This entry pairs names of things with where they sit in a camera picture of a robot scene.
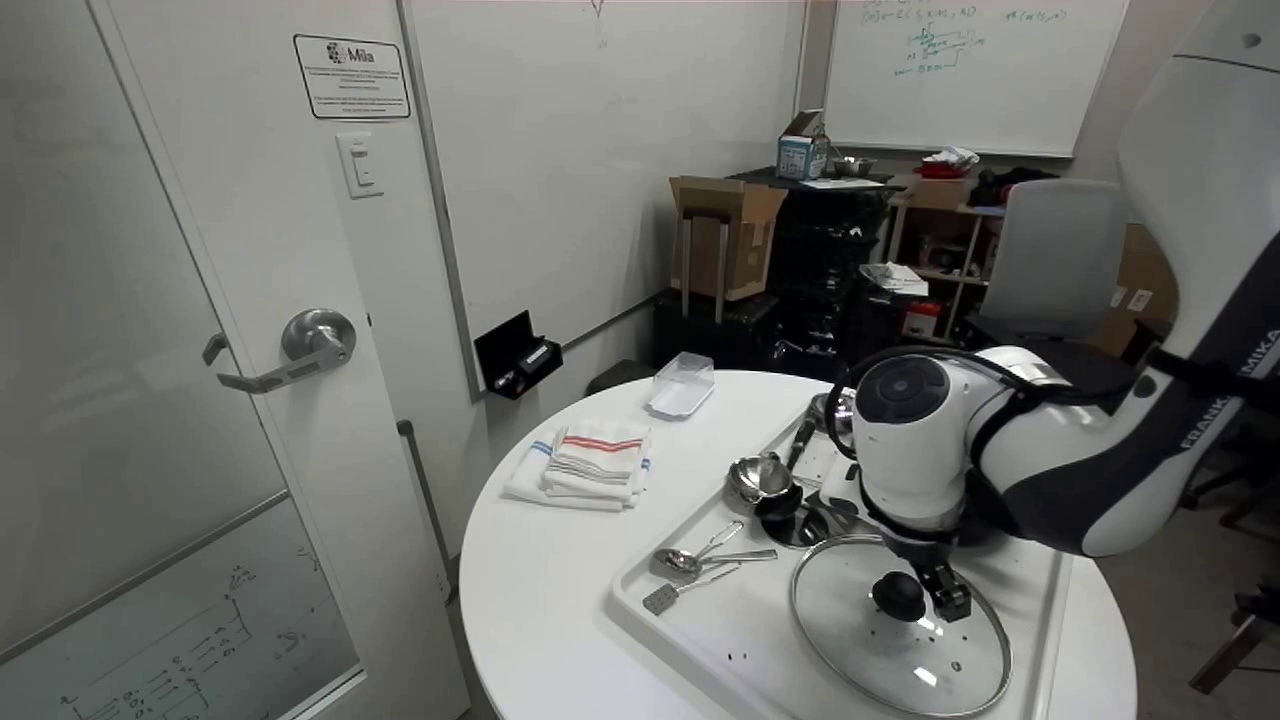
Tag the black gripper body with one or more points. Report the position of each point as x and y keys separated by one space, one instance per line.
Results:
x=927 y=584

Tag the glass pot lid black knob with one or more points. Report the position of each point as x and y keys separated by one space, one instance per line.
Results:
x=936 y=670

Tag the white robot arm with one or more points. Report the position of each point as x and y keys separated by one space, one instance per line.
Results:
x=1001 y=437

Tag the white plastic tray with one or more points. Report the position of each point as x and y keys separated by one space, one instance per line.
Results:
x=733 y=634

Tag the black marker tray holder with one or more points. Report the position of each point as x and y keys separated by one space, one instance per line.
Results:
x=515 y=356

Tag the small steel measuring spoon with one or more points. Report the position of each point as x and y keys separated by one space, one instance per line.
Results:
x=693 y=566

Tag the clear plastic container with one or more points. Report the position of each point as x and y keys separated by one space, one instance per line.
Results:
x=680 y=386

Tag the grey office chair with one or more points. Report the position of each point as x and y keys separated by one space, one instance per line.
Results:
x=1056 y=262

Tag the white striped folded cloth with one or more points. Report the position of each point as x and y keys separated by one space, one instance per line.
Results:
x=580 y=465

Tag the cardboard box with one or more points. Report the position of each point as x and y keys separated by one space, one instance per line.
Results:
x=720 y=242

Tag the white door sign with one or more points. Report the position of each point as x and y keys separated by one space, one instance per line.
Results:
x=353 y=78

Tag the black-handled metal pot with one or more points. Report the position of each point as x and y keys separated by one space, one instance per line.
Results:
x=801 y=517

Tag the steel ladle black handle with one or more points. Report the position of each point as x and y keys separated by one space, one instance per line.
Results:
x=771 y=472

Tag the wall whiteboard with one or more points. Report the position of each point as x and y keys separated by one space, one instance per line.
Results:
x=999 y=78

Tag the metal door lever handle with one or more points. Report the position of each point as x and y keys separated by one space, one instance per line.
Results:
x=309 y=340

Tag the white light switch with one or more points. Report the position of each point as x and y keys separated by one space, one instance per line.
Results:
x=358 y=164

